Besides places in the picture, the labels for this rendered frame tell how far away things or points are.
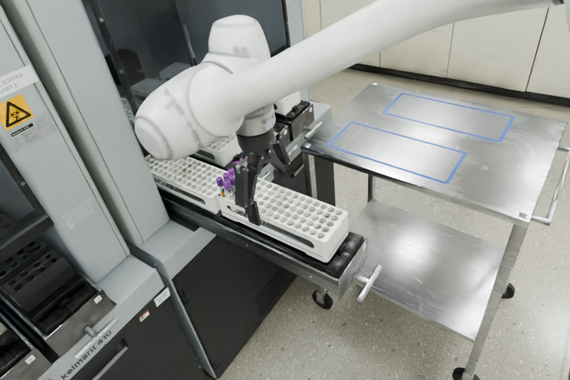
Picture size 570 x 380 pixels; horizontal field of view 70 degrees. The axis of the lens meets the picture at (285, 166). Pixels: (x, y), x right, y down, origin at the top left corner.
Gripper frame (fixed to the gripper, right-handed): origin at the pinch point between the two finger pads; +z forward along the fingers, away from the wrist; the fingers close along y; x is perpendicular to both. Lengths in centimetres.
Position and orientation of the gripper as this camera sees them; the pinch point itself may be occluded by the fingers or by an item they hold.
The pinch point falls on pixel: (267, 201)
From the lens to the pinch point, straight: 93.2
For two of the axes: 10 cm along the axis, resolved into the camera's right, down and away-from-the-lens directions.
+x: -8.2, -2.8, 5.0
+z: 1.1, 7.8, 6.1
